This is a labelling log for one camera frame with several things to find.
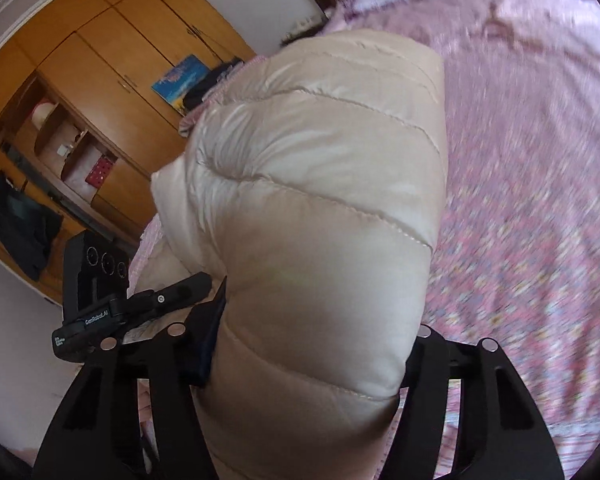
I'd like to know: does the red box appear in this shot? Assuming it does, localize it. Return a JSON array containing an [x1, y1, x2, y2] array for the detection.
[[84, 155, 117, 189]]

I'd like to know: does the pink clothes hanger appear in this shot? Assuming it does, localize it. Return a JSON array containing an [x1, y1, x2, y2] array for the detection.
[[472, 0, 547, 54]]

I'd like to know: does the dark clothes pile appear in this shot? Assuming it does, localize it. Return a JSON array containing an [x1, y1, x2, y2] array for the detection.
[[185, 57, 246, 111]]

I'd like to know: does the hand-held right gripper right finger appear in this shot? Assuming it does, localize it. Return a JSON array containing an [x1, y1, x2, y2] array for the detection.
[[380, 324, 566, 480]]

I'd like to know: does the dark hanging garment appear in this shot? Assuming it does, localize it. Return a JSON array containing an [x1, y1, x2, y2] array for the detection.
[[0, 170, 64, 282]]

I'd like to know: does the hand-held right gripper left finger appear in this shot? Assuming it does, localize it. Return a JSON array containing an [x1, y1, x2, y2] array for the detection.
[[32, 277, 229, 480]]

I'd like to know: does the pink floral bed sheet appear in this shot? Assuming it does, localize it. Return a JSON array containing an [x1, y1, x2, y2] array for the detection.
[[130, 0, 600, 480]]

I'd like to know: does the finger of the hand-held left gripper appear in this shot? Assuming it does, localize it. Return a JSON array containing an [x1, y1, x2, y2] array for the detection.
[[124, 272, 214, 322]]

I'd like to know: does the wooden wardrobe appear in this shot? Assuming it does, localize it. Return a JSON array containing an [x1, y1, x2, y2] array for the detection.
[[0, 0, 258, 307]]

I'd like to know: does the blue picture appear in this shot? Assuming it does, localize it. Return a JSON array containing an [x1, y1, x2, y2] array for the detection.
[[151, 54, 212, 116]]

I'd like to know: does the white round object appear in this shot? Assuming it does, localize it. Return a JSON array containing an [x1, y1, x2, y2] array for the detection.
[[31, 101, 59, 129]]

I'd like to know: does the beige down jacket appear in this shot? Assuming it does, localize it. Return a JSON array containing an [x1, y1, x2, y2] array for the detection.
[[150, 27, 449, 480]]

